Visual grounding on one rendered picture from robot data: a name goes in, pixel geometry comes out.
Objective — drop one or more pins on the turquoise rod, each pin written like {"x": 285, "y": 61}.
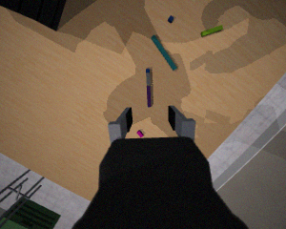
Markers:
{"x": 163, "y": 52}

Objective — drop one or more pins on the lime green rod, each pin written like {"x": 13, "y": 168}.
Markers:
{"x": 212, "y": 30}

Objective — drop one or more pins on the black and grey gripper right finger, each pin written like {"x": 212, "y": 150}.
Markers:
{"x": 182, "y": 125}

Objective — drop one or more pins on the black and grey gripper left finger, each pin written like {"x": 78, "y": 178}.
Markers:
{"x": 121, "y": 126}

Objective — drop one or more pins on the small magenta block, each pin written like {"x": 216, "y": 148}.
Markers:
{"x": 139, "y": 133}

